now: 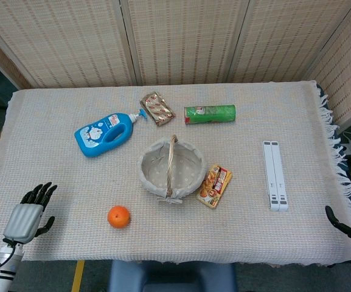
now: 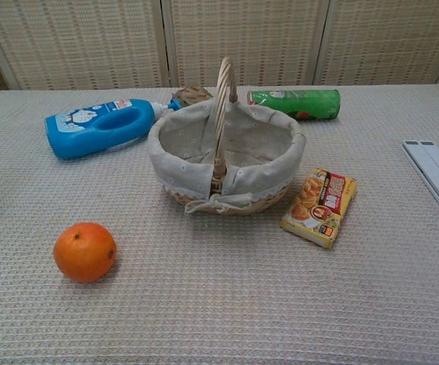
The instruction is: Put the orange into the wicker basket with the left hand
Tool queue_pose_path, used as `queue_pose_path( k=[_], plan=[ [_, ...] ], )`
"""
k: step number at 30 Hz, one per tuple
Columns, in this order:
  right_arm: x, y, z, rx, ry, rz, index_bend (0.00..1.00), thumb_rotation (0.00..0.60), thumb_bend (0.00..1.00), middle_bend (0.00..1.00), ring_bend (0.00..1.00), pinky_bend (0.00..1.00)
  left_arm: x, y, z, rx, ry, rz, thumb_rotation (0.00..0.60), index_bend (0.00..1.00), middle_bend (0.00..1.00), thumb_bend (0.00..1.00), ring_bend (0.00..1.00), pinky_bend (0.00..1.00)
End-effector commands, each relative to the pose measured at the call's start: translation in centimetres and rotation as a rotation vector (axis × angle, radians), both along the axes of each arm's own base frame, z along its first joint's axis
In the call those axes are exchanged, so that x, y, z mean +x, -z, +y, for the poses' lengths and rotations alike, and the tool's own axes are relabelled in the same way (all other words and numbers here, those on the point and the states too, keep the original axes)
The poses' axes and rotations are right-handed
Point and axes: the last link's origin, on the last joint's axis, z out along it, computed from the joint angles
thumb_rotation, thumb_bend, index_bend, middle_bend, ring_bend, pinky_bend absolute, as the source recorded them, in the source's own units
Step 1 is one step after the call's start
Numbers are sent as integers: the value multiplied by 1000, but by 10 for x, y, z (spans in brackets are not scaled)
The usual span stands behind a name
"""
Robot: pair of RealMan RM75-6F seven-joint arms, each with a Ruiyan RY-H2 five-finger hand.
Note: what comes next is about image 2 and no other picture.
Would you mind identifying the orange fruit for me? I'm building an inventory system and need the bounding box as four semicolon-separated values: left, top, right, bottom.
52;221;118;284

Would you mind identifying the woven basket with cloth liner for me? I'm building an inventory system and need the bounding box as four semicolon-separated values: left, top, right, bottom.
148;56;307;217

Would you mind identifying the table with white woven cloth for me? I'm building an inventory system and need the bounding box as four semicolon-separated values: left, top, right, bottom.
0;81;439;365

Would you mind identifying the woven bamboo folding screen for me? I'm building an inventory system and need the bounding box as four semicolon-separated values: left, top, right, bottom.
0;0;439;92

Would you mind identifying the brown snack packet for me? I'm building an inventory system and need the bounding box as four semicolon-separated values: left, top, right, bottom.
170;86;215;109

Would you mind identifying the yellow snack box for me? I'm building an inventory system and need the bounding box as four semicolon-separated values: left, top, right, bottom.
279;167;358;250

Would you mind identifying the green chip can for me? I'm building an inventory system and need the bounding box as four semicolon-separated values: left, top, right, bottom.
246;88;342;122

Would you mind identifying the blue detergent pump bottle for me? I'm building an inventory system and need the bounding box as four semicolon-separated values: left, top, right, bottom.
44;97;184;160

